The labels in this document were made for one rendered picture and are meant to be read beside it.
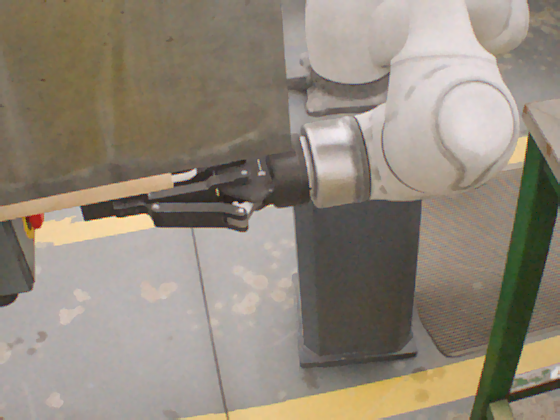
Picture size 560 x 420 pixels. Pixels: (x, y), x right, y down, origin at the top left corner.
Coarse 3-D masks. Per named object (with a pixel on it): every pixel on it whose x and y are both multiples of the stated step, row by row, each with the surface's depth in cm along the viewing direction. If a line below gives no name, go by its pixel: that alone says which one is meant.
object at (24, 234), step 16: (0, 224) 94; (16, 224) 97; (0, 240) 95; (16, 240) 97; (32, 240) 106; (0, 256) 97; (16, 256) 98; (32, 256) 104; (0, 272) 99; (16, 272) 99; (32, 272) 102; (0, 288) 101; (16, 288) 101; (32, 288) 102; (0, 304) 107
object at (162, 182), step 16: (160, 176) 66; (80, 192) 65; (96, 192) 66; (112, 192) 66; (128, 192) 66; (144, 192) 67; (0, 208) 65; (16, 208) 65; (32, 208) 65; (48, 208) 66; (64, 208) 66
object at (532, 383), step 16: (528, 112) 119; (544, 112) 119; (528, 128) 120; (544, 128) 116; (544, 144) 115; (544, 160) 120; (544, 368) 172; (512, 384) 170; (528, 384) 169; (544, 384) 169; (512, 400) 171; (496, 416) 165; (512, 416) 164
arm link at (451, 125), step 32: (416, 0) 79; (448, 0) 77; (416, 32) 78; (448, 32) 76; (416, 64) 76; (448, 64) 74; (480, 64) 75; (416, 96) 73; (448, 96) 70; (480, 96) 70; (512, 96) 73; (384, 128) 85; (416, 128) 73; (448, 128) 70; (480, 128) 70; (512, 128) 71; (416, 160) 75; (448, 160) 72; (480, 160) 71; (448, 192) 79
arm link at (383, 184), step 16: (368, 112) 93; (384, 112) 88; (368, 128) 90; (368, 144) 89; (368, 160) 89; (384, 160) 87; (384, 176) 89; (384, 192) 91; (400, 192) 89; (416, 192) 87
